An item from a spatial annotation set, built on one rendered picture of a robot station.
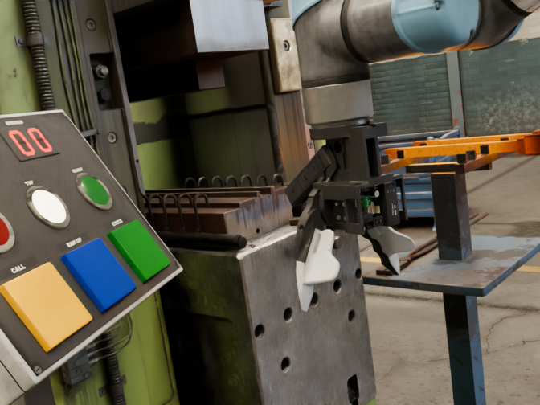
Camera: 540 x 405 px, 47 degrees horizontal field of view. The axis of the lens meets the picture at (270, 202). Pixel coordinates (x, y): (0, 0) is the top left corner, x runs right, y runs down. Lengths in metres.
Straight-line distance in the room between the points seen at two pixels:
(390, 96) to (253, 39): 8.43
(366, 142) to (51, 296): 0.36
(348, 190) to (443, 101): 8.63
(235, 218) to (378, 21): 0.63
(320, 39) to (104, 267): 0.35
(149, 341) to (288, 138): 0.60
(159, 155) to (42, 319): 1.08
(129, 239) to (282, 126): 0.77
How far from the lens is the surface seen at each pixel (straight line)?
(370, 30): 0.62
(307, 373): 1.28
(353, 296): 1.39
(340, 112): 0.66
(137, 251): 0.79
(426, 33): 0.59
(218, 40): 1.17
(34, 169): 0.77
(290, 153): 1.52
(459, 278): 1.41
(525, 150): 1.44
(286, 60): 1.51
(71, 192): 0.79
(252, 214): 1.20
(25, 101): 1.08
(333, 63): 0.66
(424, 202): 4.97
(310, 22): 0.66
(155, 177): 1.65
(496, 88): 8.99
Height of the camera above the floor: 1.17
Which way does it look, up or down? 9 degrees down
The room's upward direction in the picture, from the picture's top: 8 degrees counter-clockwise
